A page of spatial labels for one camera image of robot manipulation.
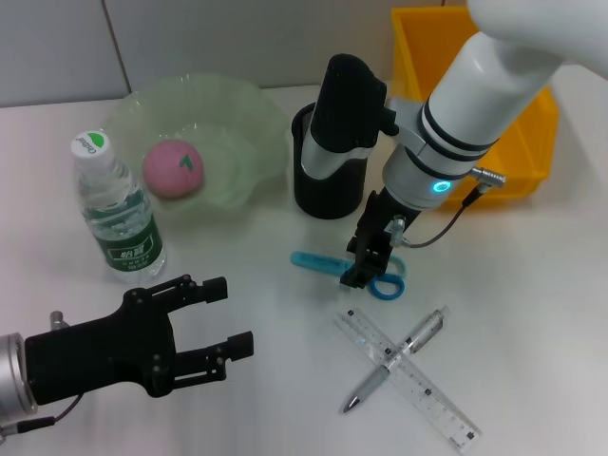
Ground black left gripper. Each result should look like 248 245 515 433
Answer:
24 274 255 407

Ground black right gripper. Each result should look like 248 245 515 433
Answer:
338 189 422 291

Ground blue capped scissors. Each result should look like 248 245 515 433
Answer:
289 250 409 302

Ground clear green label water bottle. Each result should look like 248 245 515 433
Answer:
69 127 168 285

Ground clear plastic ruler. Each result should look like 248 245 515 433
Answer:
332 307 484 453

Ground pink toy peach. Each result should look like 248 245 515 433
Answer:
142 138 207 200

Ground black mesh pen cup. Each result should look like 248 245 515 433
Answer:
290 102 370 220

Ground silver clear ballpoint pen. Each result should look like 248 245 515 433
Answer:
342 304 451 414

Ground pale green wavy fruit bowl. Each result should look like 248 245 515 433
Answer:
101 72 293 216

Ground yellow plastic storage bin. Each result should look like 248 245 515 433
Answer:
389 6 561 211

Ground right arm cable with plug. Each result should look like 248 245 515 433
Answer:
389 165 507 251

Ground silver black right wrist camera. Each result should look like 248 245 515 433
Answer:
299 53 399 181

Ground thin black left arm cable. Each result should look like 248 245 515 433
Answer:
0 392 86 434

